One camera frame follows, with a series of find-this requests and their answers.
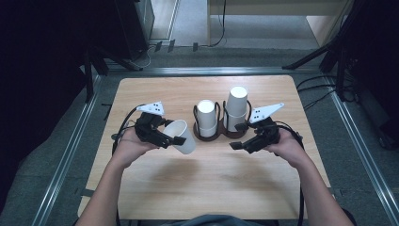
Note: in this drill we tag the black tripod stand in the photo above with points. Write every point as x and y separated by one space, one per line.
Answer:
332 44

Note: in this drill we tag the black tape strip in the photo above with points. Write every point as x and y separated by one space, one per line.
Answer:
171 45
195 47
334 191
87 192

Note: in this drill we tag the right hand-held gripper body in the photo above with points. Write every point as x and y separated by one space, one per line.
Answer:
268 135

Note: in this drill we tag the aluminium frame rail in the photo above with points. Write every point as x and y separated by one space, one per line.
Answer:
360 150
62 163
213 71

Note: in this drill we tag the person's left hand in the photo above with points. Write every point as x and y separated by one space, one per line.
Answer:
128 149

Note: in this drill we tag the person's grey-blue clothing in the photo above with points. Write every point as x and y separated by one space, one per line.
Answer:
213 220

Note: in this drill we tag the dark curtain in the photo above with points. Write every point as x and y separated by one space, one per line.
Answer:
37 62

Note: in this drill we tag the light wooden furniture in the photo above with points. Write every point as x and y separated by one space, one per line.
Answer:
320 28

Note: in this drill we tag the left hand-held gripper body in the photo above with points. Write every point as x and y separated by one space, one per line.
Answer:
147 128

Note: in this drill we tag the white paper cup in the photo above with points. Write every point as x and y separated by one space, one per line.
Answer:
187 142

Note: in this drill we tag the black cabinet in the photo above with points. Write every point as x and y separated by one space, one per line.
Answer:
131 28

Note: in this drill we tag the tall stack of paper cups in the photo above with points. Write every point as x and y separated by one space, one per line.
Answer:
236 105

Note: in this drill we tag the person's right hand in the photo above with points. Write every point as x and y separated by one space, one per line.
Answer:
290 149

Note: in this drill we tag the short stack of paper cups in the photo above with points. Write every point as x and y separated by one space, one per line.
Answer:
206 117

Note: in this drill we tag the black metal stand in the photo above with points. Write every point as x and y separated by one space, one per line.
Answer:
89 75

